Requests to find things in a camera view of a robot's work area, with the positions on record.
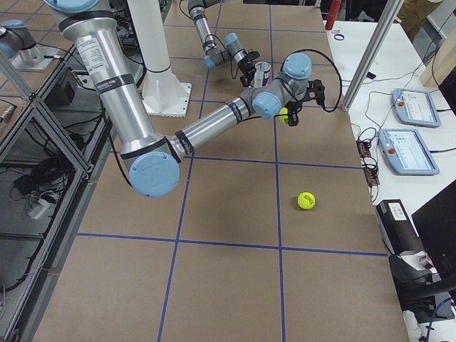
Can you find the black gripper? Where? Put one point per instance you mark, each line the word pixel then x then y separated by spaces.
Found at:
pixel 245 67
pixel 293 107

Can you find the yellow tennis ball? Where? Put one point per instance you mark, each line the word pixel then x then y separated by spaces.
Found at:
pixel 284 116
pixel 306 200

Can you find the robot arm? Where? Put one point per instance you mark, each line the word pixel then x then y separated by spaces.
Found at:
pixel 218 52
pixel 152 158

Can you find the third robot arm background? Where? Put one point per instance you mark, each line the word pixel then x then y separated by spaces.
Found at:
pixel 18 44

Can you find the orange circuit board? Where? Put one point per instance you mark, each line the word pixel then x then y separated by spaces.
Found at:
pixel 364 148

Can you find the teach pendant near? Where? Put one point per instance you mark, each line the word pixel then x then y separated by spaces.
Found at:
pixel 406 153

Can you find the teach pendant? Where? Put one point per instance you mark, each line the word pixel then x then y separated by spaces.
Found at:
pixel 406 153
pixel 415 107

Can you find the brown paper table cover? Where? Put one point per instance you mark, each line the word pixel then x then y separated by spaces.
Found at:
pixel 229 255

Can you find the teach pendant far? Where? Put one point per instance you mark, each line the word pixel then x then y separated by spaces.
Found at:
pixel 415 107

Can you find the black box with label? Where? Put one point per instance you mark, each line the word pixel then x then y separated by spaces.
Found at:
pixel 397 229

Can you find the black monitor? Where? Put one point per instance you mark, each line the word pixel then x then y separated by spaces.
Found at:
pixel 435 223

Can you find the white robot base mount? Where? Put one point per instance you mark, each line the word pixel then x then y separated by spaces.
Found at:
pixel 164 95

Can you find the aluminium frame post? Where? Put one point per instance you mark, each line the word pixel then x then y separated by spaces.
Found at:
pixel 381 30

